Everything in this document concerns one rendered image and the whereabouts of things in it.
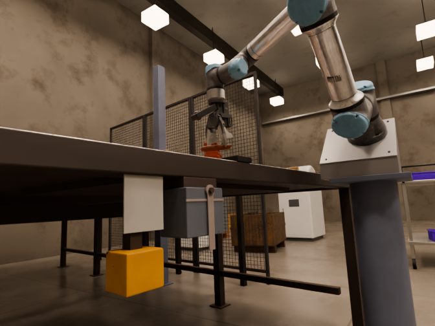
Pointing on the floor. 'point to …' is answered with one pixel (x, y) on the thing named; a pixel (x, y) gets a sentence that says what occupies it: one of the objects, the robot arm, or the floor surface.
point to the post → (159, 114)
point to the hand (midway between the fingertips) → (215, 147)
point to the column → (381, 248)
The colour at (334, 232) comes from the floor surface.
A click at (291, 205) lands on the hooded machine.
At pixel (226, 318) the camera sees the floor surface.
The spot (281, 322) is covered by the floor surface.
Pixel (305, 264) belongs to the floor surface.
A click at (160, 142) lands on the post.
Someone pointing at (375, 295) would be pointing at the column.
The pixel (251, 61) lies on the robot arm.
